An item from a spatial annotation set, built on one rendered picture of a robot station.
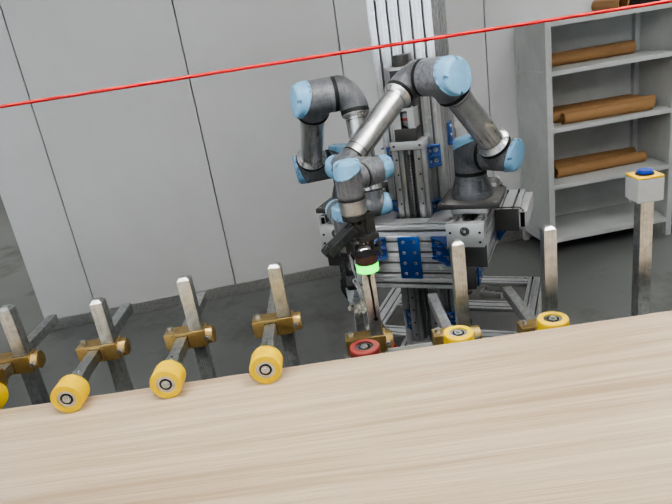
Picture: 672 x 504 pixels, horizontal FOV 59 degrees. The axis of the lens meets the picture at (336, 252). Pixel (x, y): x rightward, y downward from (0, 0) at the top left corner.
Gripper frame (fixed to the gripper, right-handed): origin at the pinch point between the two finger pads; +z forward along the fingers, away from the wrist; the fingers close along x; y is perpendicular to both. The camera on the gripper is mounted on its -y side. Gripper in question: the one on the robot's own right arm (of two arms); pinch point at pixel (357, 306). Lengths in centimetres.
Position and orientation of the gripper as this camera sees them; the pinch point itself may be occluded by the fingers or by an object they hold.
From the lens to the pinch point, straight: 200.7
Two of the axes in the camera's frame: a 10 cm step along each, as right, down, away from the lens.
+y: -0.4, -3.6, 9.3
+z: 1.4, 9.2, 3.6
